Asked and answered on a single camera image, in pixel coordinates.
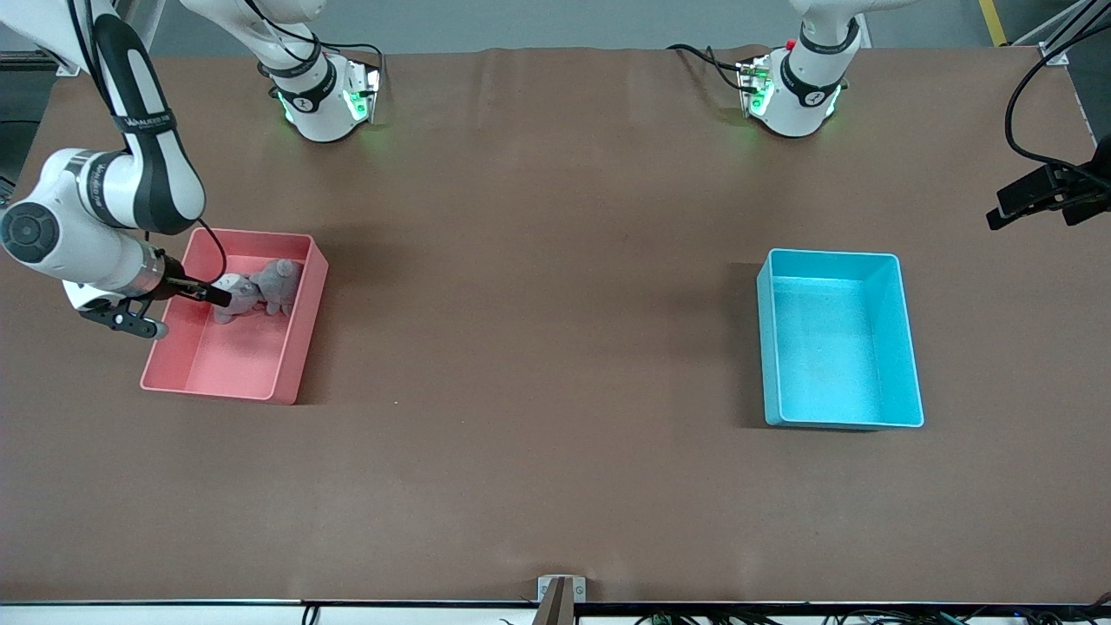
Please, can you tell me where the black right arm base cable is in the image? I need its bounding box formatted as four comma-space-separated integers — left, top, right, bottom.
256, 0, 387, 101

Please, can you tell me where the black left arm base cable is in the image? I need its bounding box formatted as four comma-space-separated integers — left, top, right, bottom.
667, 43, 749, 92

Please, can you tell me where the grey metal mounting bracket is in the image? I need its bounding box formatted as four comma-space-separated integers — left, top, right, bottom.
536, 575, 588, 625

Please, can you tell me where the pink plastic box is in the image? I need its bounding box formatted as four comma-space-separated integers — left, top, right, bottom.
140, 227, 330, 406

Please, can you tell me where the aluminium frame profile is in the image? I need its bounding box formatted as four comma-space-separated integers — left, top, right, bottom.
0, 0, 166, 76
1011, 0, 1111, 68

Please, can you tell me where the grey plush toy white face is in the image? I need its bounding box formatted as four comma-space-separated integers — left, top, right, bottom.
213, 273, 263, 326

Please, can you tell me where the black arm base cable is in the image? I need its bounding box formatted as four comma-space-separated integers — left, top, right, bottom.
256, 0, 387, 101
667, 43, 749, 92

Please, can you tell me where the blue plastic box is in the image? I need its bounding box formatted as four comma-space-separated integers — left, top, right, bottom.
755, 247, 926, 431

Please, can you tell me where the plain grey plush toy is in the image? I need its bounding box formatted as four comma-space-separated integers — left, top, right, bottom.
250, 258, 305, 317

